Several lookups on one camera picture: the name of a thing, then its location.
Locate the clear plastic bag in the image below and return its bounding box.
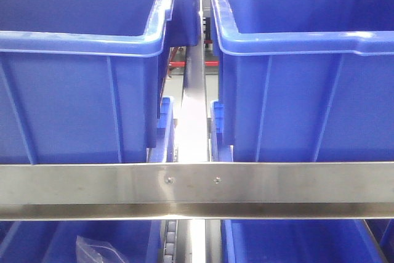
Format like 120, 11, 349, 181
76, 236, 129, 263

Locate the stainless steel shelf rack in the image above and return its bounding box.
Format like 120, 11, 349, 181
1, 44, 393, 262

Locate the blue bin lower right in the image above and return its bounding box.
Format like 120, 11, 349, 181
221, 219, 385, 262

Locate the blue bin lower left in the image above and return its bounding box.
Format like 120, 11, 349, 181
1, 221, 161, 262

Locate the blue plastic bin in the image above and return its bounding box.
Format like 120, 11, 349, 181
211, 0, 393, 162
1, 0, 173, 164

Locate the blue plastic bin left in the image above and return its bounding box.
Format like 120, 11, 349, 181
1, 0, 173, 164

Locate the blue plastic bin right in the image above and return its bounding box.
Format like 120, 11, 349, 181
211, 0, 393, 162

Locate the blue bin far right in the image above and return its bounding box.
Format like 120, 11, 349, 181
366, 219, 394, 262

